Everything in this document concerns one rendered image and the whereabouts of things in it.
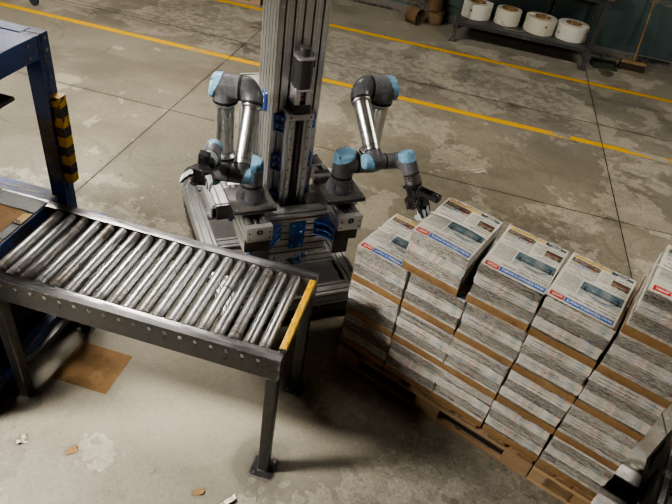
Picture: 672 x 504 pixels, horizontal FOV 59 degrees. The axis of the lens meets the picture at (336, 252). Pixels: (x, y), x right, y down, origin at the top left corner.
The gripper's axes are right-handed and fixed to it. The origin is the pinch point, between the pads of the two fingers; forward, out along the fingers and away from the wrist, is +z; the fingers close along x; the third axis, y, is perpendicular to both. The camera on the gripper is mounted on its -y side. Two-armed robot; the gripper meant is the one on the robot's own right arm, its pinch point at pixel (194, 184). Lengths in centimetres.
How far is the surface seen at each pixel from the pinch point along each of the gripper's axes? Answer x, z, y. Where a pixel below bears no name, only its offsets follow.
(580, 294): -160, 10, -5
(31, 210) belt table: 76, -21, 55
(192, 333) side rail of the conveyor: -14, 38, 42
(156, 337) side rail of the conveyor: -1, 37, 51
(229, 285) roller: -22.3, 8.3, 41.1
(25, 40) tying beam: 82, -37, -20
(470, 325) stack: -131, 2, 34
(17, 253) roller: 68, 8, 54
